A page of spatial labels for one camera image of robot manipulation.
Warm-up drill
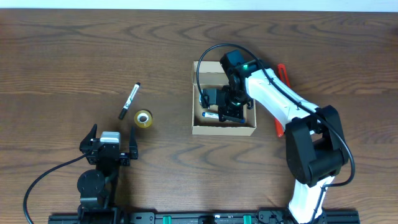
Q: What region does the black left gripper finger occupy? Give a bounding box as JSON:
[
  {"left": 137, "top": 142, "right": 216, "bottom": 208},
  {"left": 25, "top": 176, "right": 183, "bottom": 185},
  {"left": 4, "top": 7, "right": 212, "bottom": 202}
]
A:
[
  {"left": 79, "top": 124, "right": 97, "bottom": 152},
  {"left": 129, "top": 127, "right": 138, "bottom": 159}
]

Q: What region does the blue capped marker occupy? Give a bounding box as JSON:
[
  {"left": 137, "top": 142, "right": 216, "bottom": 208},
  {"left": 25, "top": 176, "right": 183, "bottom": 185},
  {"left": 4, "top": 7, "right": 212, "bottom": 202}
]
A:
[{"left": 201, "top": 112, "right": 245, "bottom": 123}]

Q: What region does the orange utility knife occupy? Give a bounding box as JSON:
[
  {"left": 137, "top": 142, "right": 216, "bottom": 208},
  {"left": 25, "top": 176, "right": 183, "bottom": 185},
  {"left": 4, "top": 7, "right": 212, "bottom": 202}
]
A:
[{"left": 277, "top": 63, "right": 290, "bottom": 87}]

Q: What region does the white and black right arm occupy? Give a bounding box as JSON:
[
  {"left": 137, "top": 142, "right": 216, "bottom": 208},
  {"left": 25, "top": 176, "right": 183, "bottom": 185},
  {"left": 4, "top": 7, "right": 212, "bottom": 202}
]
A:
[{"left": 204, "top": 52, "right": 353, "bottom": 223}]

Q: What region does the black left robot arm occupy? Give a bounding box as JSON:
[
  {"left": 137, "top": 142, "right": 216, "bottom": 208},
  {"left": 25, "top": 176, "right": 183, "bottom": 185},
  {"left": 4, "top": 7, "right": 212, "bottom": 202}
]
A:
[{"left": 77, "top": 125, "right": 138, "bottom": 224}]

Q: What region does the clear yellowish tape roll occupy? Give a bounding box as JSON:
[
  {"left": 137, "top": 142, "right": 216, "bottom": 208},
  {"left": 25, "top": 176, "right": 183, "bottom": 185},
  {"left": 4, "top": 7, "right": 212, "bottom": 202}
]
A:
[{"left": 134, "top": 110, "right": 153, "bottom": 128}]

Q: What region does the black and white marker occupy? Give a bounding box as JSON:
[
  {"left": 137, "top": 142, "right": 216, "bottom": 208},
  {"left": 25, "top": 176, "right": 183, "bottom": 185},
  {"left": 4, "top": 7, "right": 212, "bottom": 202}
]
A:
[{"left": 118, "top": 82, "right": 141, "bottom": 120}]

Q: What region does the open brown cardboard box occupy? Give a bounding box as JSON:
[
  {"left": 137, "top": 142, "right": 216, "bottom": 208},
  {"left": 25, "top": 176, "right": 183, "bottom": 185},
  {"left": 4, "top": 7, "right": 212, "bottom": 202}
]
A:
[{"left": 192, "top": 61, "right": 257, "bottom": 136}]

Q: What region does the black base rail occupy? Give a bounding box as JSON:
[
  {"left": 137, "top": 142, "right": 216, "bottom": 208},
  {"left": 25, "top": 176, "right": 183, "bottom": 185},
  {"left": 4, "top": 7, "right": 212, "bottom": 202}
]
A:
[{"left": 48, "top": 208, "right": 361, "bottom": 224}]

